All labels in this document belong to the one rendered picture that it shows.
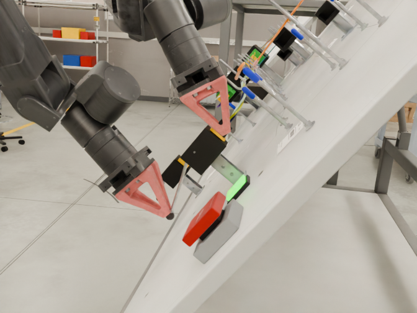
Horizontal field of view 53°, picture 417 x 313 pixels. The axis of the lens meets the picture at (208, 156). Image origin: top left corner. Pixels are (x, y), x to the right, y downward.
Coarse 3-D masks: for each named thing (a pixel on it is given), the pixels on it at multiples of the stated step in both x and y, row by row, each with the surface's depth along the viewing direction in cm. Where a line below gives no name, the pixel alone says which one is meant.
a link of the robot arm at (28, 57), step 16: (0, 0) 49; (0, 16) 50; (16, 16) 52; (0, 32) 51; (16, 32) 52; (32, 32) 55; (0, 48) 52; (16, 48) 52; (32, 48) 54; (0, 64) 53; (16, 64) 52; (32, 64) 54; (48, 64) 58; (0, 80) 54; (16, 80) 54; (32, 80) 54; (48, 80) 57; (64, 80) 60; (16, 96) 56; (48, 96) 56; (64, 96) 60
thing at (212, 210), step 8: (216, 200) 43; (224, 200) 45; (208, 208) 42; (216, 208) 42; (200, 216) 43; (208, 216) 42; (216, 216) 41; (192, 224) 44; (200, 224) 42; (208, 224) 42; (216, 224) 43; (192, 232) 42; (200, 232) 42; (208, 232) 43; (184, 240) 43; (192, 240) 43
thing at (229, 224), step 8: (232, 200) 46; (224, 208) 46; (232, 208) 44; (240, 208) 45; (224, 216) 43; (232, 216) 42; (240, 216) 44; (224, 224) 41; (232, 224) 41; (216, 232) 42; (224, 232) 41; (232, 232) 41; (200, 240) 44; (208, 240) 42; (216, 240) 42; (224, 240) 42; (200, 248) 42; (208, 248) 42; (216, 248) 42; (200, 256) 43; (208, 256) 42
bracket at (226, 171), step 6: (222, 156) 62; (216, 162) 60; (222, 162) 60; (228, 162) 62; (216, 168) 60; (222, 168) 60; (228, 168) 60; (234, 168) 60; (222, 174) 61; (228, 174) 60; (234, 174) 60; (240, 174) 60; (228, 180) 61; (234, 180) 61
